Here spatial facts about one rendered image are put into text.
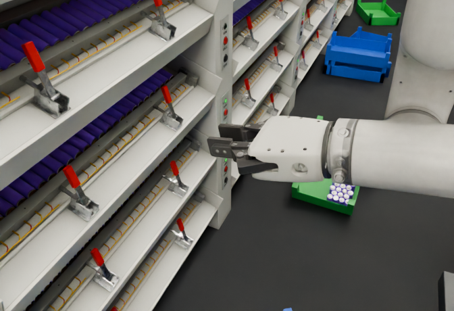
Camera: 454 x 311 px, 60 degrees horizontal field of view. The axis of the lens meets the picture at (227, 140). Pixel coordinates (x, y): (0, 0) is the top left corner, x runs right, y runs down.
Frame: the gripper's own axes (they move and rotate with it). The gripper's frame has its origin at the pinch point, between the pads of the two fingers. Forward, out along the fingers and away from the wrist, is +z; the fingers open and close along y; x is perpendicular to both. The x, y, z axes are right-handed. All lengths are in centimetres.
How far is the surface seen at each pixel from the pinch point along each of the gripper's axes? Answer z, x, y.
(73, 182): 20.0, -1.1, -12.6
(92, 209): 20.3, -7.7, -11.6
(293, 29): 23, -17, 100
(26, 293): 19.2, -8.8, -26.6
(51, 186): 24.8, -2.3, -13.3
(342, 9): 29, -45, 219
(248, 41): 21, -5, 57
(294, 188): 11, -53, 51
